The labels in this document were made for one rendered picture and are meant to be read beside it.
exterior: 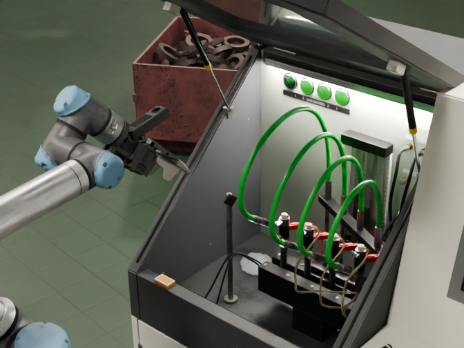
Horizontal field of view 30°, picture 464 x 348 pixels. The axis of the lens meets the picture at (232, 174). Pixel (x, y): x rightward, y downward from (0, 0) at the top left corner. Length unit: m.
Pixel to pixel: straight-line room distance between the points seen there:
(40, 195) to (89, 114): 0.27
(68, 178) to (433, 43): 1.15
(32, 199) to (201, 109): 3.24
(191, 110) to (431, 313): 3.04
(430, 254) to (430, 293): 0.10
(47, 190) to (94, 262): 2.46
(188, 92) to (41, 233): 1.16
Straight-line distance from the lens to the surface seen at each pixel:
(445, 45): 2.47
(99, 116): 1.95
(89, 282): 4.08
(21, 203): 1.73
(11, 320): 1.99
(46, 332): 1.96
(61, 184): 1.78
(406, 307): 2.16
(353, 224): 2.34
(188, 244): 2.54
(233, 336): 2.24
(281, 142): 2.60
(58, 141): 1.91
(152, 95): 4.98
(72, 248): 4.34
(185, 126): 5.00
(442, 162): 2.03
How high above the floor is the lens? 2.32
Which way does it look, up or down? 28 degrees down
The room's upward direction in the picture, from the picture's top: 1 degrees counter-clockwise
